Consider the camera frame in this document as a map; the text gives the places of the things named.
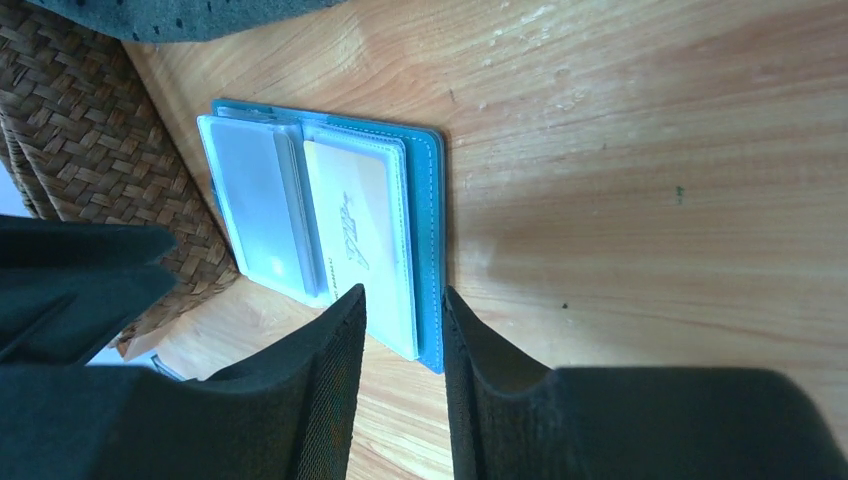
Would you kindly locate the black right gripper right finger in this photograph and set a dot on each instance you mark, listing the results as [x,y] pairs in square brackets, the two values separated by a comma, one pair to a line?
[512,417]

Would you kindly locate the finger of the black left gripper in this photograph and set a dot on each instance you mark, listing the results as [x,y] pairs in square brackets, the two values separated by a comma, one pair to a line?
[68,289]

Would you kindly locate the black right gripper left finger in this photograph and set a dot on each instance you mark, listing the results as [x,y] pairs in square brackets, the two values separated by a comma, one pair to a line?
[286,412]

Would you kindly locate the teal leather card holder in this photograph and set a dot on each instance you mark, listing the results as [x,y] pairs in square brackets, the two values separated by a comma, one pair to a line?
[261,187]

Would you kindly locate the woven wicker basket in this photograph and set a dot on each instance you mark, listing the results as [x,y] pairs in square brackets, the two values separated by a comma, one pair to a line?
[83,143]

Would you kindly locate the dark grey dotted cloth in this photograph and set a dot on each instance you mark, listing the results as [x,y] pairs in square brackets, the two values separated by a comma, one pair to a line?
[175,21]

